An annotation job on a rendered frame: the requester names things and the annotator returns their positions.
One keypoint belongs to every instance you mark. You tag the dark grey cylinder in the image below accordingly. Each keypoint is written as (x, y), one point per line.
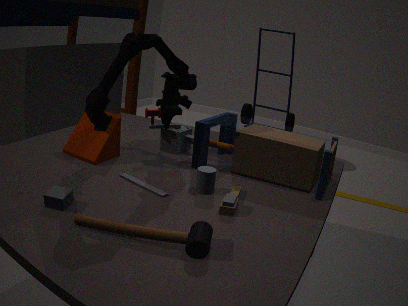
(205, 182)

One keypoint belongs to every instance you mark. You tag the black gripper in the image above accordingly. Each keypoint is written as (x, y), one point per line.
(168, 107)

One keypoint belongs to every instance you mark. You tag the black-headed mallet with wooden handle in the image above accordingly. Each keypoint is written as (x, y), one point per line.
(197, 241)

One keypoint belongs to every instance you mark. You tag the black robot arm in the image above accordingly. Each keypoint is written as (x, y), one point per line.
(131, 45)

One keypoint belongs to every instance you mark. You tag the grey and red crank handle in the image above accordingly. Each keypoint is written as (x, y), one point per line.
(154, 113)

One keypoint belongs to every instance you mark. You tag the grey flat bar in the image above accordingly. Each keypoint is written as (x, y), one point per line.
(144, 185)

